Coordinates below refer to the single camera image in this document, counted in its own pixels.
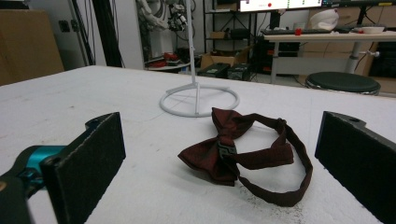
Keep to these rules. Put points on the small red object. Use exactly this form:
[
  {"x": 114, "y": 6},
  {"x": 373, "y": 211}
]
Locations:
[{"x": 298, "y": 31}]

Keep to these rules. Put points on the open cardboard box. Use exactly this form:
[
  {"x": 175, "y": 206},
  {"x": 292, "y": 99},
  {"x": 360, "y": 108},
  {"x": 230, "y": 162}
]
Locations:
[{"x": 222, "y": 59}]

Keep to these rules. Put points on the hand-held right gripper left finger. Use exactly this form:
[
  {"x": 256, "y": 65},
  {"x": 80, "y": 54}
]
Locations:
[{"x": 84, "y": 168}]

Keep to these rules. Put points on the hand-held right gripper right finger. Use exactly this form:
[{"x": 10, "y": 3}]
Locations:
[{"x": 358, "y": 158}]

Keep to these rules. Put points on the white cap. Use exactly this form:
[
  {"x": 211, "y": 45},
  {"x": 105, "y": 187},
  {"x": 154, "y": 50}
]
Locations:
[{"x": 323, "y": 19}]

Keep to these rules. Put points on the round black stool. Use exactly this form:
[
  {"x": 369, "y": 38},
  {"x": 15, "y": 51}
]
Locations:
[{"x": 343, "y": 82}]

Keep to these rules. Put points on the black metal shelf rack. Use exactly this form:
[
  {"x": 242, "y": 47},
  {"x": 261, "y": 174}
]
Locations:
[{"x": 229, "y": 28}]

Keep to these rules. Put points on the light wooden desk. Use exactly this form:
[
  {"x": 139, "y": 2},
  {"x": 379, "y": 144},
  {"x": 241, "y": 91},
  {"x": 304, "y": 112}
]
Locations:
[{"x": 330, "y": 39}]

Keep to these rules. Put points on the black equipment case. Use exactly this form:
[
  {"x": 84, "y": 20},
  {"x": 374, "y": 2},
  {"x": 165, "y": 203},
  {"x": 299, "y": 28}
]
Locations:
[{"x": 224, "y": 71}]

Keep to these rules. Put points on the dark red bow tie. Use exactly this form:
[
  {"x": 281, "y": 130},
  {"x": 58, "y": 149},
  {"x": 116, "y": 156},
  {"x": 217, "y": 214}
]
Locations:
[{"x": 227, "y": 149}]

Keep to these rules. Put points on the computer monitor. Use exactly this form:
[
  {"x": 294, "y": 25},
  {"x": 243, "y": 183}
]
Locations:
[{"x": 280, "y": 4}]

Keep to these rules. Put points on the black keyboard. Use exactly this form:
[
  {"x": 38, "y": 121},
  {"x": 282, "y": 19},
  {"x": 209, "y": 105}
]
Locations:
[{"x": 295, "y": 31}]

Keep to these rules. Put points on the brown cardboard panel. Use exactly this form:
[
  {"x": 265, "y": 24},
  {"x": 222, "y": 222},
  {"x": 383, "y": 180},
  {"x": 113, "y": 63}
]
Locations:
[{"x": 25, "y": 43}]

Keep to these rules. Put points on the white bowl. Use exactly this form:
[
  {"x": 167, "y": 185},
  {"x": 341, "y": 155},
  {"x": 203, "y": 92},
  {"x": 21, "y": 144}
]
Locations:
[{"x": 372, "y": 30}]

